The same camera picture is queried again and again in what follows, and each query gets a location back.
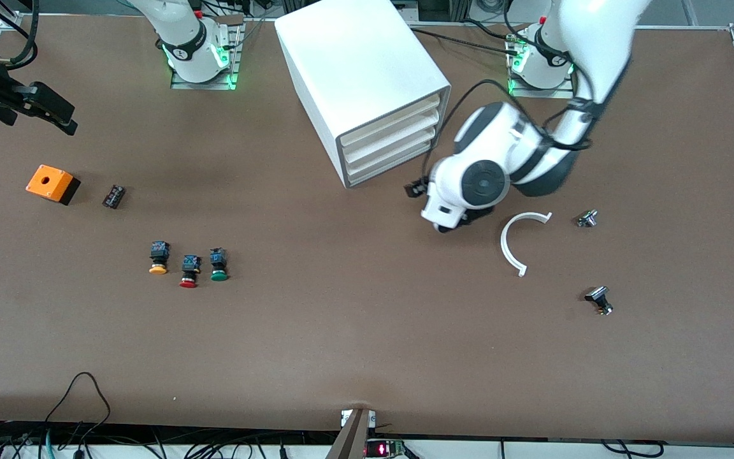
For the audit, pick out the device with red display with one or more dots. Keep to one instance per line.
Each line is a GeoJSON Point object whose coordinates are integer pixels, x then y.
{"type": "Point", "coordinates": [380, 449]}

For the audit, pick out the brown camera mount post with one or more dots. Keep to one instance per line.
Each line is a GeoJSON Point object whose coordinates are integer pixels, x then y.
{"type": "Point", "coordinates": [349, 440]}

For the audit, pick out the small white bracket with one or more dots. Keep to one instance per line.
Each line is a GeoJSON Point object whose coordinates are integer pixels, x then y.
{"type": "Point", "coordinates": [343, 417]}

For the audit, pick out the white drawer cabinet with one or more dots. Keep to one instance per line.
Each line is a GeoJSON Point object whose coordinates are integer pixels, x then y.
{"type": "Point", "coordinates": [354, 57]}

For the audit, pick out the black silver selector switch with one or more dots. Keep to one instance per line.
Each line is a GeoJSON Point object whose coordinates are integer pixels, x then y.
{"type": "Point", "coordinates": [598, 296]}

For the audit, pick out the red push button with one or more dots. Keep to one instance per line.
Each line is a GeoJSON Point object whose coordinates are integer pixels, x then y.
{"type": "Point", "coordinates": [190, 268]}

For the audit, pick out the small black contact block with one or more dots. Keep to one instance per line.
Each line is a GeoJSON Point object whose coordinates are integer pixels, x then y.
{"type": "Point", "coordinates": [113, 196]}

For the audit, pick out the orange button enclosure box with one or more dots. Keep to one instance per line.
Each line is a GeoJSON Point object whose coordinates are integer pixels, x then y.
{"type": "Point", "coordinates": [48, 182]}

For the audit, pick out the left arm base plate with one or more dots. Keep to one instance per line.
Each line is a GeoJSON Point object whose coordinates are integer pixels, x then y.
{"type": "Point", "coordinates": [545, 94]}

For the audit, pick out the green push button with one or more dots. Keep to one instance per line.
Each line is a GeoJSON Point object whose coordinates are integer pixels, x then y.
{"type": "Point", "coordinates": [218, 264]}

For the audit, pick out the small silver switch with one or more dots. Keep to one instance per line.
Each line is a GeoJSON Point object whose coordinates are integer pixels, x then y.
{"type": "Point", "coordinates": [587, 218]}

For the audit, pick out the white curved plastic arc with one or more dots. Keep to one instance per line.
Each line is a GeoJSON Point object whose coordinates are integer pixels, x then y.
{"type": "Point", "coordinates": [504, 245]}

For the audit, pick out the white plain drawer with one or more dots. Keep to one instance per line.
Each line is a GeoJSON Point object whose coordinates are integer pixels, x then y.
{"type": "Point", "coordinates": [405, 135]}
{"type": "Point", "coordinates": [405, 120]}

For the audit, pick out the yellow push button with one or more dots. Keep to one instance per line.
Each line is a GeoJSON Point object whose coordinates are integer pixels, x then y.
{"type": "Point", "coordinates": [158, 255]}

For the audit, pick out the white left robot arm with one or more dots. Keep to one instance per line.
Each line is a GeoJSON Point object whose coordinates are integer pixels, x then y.
{"type": "Point", "coordinates": [482, 185]}

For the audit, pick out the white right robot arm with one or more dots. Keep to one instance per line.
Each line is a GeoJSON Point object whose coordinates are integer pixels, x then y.
{"type": "Point", "coordinates": [182, 32]}

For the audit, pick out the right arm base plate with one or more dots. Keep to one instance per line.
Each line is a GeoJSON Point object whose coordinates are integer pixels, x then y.
{"type": "Point", "coordinates": [201, 85]}

